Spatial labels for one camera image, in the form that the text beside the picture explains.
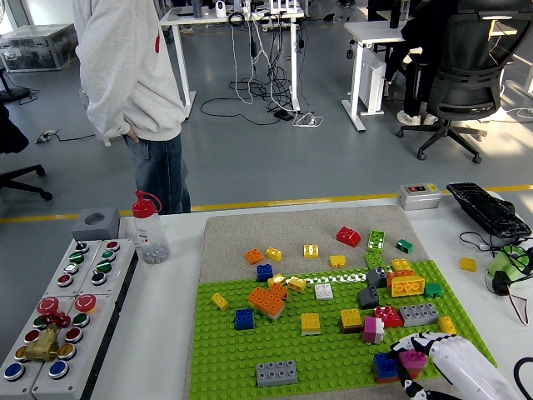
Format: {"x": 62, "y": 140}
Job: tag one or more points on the grey-brown mat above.
{"x": 291, "y": 233}

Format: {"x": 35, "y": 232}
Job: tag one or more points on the dark grey sloped brick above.
{"x": 376, "y": 277}
{"x": 368, "y": 296}

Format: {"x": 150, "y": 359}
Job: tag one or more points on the orange long brick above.
{"x": 401, "y": 274}

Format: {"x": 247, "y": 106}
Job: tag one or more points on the black stand base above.
{"x": 12, "y": 93}

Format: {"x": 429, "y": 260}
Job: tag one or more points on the dark green small brick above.
{"x": 404, "y": 246}
{"x": 433, "y": 290}

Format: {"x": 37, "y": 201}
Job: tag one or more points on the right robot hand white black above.
{"x": 466, "y": 366}

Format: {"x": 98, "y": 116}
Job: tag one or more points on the white two-by-two brick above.
{"x": 324, "y": 291}

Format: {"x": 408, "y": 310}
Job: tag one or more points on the grey desk post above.
{"x": 197, "y": 9}

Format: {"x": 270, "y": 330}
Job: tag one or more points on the black wrapped keyboard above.
{"x": 487, "y": 210}

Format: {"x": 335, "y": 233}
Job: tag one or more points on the grey two-by-four brick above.
{"x": 419, "y": 315}
{"x": 277, "y": 373}

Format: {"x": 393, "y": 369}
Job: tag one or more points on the yellow on white brick stack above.
{"x": 310, "y": 321}

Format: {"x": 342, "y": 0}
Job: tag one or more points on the orange layered brick stack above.
{"x": 266, "y": 301}

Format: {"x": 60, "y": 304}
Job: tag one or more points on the white computer tower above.
{"x": 372, "y": 83}

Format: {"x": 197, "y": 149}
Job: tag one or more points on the lime green long brick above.
{"x": 376, "y": 241}
{"x": 374, "y": 260}

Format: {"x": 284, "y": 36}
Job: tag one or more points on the black mesh office chair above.
{"x": 470, "y": 75}

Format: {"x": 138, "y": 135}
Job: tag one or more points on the white desk camera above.
{"x": 220, "y": 9}

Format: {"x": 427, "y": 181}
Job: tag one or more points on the black power adapter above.
{"x": 284, "y": 115}

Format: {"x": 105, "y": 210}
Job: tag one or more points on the grey four-button control box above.
{"x": 76, "y": 257}
{"x": 124, "y": 266}

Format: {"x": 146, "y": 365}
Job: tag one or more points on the clear bottle red cap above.
{"x": 150, "y": 241}

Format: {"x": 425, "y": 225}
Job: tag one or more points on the yellow narrow brick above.
{"x": 447, "y": 326}
{"x": 220, "y": 301}

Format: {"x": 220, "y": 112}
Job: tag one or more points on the person's right hand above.
{"x": 132, "y": 135}

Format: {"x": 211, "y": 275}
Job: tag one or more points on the red sloped brick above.
{"x": 389, "y": 317}
{"x": 348, "y": 236}

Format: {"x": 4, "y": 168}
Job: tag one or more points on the seated person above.
{"x": 414, "y": 91}

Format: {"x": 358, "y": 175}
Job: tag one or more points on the clear storage crate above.
{"x": 39, "y": 46}

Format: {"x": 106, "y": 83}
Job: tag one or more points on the white standing desk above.
{"x": 526, "y": 83}
{"x": 370, "y": 33}
{"x": 183, "y": 62}

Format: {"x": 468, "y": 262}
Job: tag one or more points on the brass valve red handwheel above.
{"x": 41, "y": 348}

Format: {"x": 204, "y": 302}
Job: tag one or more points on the grey emergency-stop button box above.
{"x": 48, "y": 305}
{"x": 83, "y": 375}

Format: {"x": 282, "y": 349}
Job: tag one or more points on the green studded baseplate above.
{"x": 233, "y": 354}

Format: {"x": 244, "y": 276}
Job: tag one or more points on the grey floor socket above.
{"x": 46, "y": 136}

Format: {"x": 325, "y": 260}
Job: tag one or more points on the black swivel chair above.
{"x": 21, "y": 175}

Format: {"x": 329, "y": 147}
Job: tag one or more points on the blue two-by-two brick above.
{"x": 265, "y": 273}
{"x": 244, "y": 319}

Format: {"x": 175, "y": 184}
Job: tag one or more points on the grey switch box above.
{"x": 418, "y": 200}

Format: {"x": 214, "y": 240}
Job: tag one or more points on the orange two-by-two brick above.
{"x": 254, "y": 256}

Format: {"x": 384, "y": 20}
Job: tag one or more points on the yellow two-by-four brick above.
{"x": 408, "y": 286}

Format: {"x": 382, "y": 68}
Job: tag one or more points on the grey block round hole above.
{"x": 108, "y": 227}

